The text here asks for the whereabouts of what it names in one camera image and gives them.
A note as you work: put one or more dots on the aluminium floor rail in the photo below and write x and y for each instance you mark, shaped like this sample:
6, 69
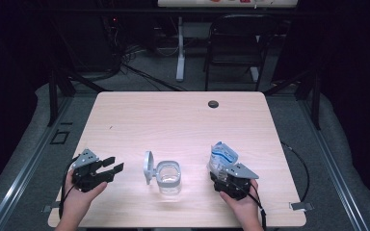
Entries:
330, 166
29, 166

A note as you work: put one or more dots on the blue and white pouch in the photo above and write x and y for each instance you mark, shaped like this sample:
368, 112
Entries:
221, 157

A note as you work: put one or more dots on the person's left hand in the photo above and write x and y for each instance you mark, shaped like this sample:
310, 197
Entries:
77, 199

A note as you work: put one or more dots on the black table grommet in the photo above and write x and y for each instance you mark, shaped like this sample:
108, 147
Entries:
213, 104

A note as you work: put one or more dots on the person's right hand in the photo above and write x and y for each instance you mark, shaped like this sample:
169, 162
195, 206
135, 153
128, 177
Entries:
247, 207

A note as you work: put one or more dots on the grey tape strip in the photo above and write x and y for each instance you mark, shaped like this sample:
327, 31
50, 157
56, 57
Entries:
302, 206
49, 209

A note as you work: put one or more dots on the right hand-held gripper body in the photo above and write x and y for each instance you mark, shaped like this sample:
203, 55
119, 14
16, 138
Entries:
234, 186

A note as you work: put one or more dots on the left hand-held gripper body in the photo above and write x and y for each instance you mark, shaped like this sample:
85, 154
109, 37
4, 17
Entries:
88, 176

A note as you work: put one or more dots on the clear jar with grey lid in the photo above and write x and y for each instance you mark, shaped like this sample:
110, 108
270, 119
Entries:
148, 166

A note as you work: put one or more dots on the black metal stand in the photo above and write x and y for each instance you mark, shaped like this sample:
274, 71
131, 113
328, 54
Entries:
53, 96
316, 96

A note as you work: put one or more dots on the black folding chair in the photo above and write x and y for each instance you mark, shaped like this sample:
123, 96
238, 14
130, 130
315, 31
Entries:
234, 54

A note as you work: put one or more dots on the white desk leg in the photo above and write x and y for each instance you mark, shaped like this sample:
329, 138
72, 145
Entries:
180, 57

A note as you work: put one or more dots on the dark equipment box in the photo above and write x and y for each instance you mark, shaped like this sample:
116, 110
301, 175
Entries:
90, 48

